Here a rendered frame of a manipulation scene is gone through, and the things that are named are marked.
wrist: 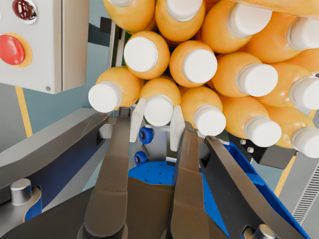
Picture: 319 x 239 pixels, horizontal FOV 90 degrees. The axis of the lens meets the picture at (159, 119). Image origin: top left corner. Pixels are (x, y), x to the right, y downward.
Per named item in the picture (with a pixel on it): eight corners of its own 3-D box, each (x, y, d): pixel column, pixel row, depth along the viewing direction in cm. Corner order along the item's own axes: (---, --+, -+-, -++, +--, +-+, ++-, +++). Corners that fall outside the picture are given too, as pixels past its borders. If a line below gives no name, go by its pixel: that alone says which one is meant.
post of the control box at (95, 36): (138, 53, 123) (51, 33, 30) (139, 48, 122) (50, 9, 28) (144, 54, 123) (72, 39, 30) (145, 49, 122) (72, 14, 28)
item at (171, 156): (164, 138, 44) (163, 166, 33) (166, 130, 43) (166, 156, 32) (199, 145, 45) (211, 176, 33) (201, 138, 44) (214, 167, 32)
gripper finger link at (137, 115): (134, 143, 16) (126, 142, 15) (142, 118, 22) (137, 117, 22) (139, 114, 14) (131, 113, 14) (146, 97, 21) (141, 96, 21)
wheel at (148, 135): (145, 148, 39) (151, 146, 40) (148, 131, 37) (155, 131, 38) (136, 138, 42) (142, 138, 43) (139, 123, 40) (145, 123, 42)
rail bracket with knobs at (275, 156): (232, 142, 47) (249, 163, 37) (242, 119, 44) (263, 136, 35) (264, 149, 47) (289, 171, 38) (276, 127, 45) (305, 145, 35)
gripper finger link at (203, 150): (184, 140, 13) (219, 147, 13) (180, 119, 18) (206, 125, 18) (180, 155, 14) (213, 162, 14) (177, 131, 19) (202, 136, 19)
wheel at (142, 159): (139, 172, 41) (146, 170, 42) (142, 157, 40) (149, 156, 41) (132, 162, 45) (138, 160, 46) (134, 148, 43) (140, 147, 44)
